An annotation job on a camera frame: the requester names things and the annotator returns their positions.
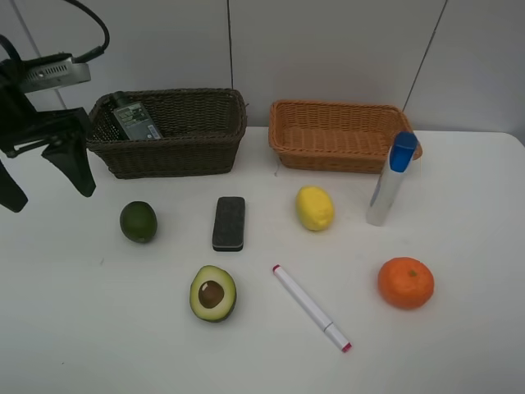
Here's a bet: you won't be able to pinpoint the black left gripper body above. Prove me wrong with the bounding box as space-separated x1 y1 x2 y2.
1 59 90 158

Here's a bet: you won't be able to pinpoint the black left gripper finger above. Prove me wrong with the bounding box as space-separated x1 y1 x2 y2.
0 163 28 213
42 133 96 197

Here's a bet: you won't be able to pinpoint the dark green pump bottle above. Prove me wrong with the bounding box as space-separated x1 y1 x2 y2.
110 91 162 140

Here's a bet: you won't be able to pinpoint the green lime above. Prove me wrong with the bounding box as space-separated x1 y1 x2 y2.
120 201 158 244

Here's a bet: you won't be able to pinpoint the black whiteboard eraser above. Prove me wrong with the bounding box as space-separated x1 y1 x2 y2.
212 196 245 252

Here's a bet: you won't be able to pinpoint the halved avocado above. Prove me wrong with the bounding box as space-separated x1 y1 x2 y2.
189 265 237 323

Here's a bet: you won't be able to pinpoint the yellow lemon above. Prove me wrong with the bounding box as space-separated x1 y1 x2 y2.
295 186 335 231

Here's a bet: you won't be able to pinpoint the white marker pink caps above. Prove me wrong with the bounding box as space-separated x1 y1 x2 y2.
272 264 352 353

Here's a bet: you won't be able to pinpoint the white tube blue cap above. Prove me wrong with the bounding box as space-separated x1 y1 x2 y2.
366 131 418 227

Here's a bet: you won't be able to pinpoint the orange tangerine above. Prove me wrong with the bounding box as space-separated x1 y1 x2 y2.
377 257 435 309

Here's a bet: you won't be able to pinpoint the dark brown wicker basket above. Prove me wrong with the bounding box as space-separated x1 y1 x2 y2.
87 88 247 179

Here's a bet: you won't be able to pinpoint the orange wicker basket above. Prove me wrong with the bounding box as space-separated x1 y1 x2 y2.
268 100 413 174

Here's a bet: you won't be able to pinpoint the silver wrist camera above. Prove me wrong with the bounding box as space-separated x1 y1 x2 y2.
19 53 91 94

